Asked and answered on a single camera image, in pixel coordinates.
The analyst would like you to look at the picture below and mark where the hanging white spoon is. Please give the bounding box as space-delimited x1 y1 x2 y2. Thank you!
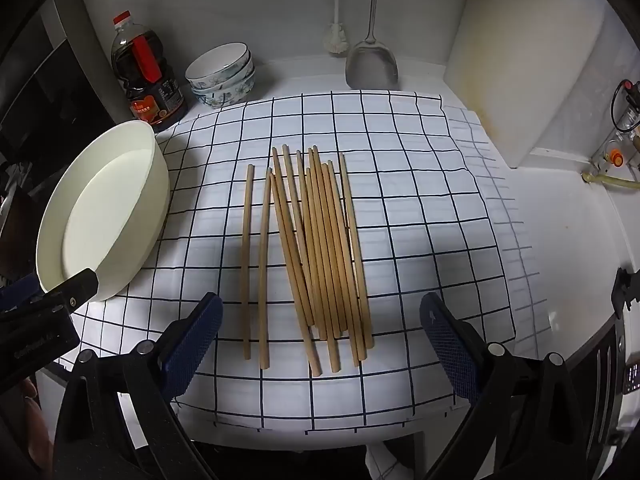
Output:
322 0 351 56

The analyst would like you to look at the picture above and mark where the yellow gas hose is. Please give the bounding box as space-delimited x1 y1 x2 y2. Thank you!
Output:
581 171 640 193

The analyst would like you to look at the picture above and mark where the blue patterned porcelain bowl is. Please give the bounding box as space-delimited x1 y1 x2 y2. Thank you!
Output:
192 72 257 109
185 42 251 92
190 62 256 98

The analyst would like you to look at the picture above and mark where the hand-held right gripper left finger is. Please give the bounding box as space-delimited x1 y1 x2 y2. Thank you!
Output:
52 292 224 480

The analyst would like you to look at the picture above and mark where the person's left hand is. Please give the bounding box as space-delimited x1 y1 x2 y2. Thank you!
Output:
17 377 53 468

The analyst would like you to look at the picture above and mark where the large white round basin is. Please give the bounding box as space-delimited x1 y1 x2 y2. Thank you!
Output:
36 120 172 302

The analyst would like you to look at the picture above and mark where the dark soy sauce bottle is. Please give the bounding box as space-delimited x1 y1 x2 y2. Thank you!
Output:
111 11 188 133

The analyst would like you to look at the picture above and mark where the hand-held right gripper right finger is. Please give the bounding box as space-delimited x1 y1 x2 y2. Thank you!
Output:
420 292 596 480

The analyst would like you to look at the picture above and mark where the black appliance with display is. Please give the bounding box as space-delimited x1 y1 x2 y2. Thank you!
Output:
570 310 640 480

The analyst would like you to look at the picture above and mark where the gas valve with red knob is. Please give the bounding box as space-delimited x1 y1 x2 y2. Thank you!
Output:
590 79 640 171

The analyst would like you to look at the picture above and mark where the pile of wooden chopsticks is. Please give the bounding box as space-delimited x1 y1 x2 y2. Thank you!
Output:
241 144 375 377

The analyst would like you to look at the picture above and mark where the white cutting board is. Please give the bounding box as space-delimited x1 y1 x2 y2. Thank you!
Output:
445 0 608 168

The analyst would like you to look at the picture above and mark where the white checked cloth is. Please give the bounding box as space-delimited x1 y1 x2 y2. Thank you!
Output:
70 90 543 433

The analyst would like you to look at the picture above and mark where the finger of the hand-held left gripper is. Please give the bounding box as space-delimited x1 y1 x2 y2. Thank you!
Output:
37 268 99 316
0 272 40 313

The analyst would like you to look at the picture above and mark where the metal spatula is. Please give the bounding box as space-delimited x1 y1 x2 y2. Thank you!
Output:
345 0 399 90

